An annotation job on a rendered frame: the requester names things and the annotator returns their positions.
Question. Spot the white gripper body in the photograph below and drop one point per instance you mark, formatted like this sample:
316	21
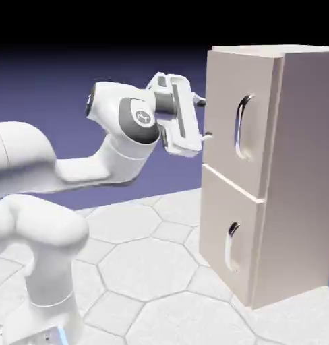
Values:
184	118

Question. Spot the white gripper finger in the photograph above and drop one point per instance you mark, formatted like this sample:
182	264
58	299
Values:
200	100
207	135

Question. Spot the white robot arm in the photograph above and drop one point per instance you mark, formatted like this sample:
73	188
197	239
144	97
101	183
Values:
118	116

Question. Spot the large beige cabinet door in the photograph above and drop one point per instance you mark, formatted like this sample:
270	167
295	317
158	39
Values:
232	121

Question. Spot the beige cabinet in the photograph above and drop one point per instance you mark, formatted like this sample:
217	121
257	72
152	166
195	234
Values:
299	175

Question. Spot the small beige cabinet door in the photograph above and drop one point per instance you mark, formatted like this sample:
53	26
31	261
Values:
221	237

